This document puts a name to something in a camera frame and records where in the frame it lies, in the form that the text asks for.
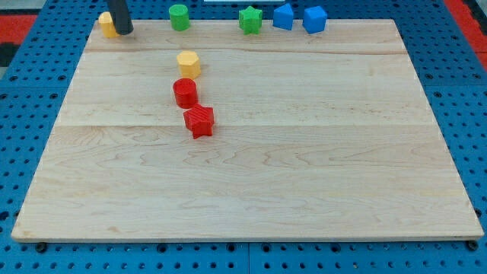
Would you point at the red star block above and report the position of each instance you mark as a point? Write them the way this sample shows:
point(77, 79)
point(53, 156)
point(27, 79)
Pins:
point(199, 120)

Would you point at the red cylinder block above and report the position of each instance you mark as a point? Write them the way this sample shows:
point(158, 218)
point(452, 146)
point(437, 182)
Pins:
point(185, 93)

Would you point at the light wooden board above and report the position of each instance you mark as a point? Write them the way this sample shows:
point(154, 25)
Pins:
point(317, 137)

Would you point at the yellow hexagon block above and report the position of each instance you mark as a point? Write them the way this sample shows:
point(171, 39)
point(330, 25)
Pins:
point(189, 64)

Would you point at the green star block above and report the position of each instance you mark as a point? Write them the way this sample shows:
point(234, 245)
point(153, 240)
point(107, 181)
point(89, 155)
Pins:
point(250, 20)

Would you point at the blue pentagon block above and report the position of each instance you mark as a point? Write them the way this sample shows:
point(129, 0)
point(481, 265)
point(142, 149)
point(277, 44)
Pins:
point(283, 17)

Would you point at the blue cube block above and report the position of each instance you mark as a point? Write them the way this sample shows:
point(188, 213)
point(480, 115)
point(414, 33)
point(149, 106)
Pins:
point(314, 19)

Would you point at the green cylinder block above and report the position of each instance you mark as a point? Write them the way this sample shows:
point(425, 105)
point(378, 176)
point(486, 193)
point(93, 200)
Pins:
point(179, 17)

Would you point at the yellow block behind tool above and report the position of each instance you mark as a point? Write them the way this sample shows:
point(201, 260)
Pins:
point(107, 26)

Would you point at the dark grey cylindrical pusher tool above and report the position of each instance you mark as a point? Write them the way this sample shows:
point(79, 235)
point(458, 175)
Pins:
point(120, 15)

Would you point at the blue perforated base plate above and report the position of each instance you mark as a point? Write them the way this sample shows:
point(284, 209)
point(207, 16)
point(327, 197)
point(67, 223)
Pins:
point(449, 68)

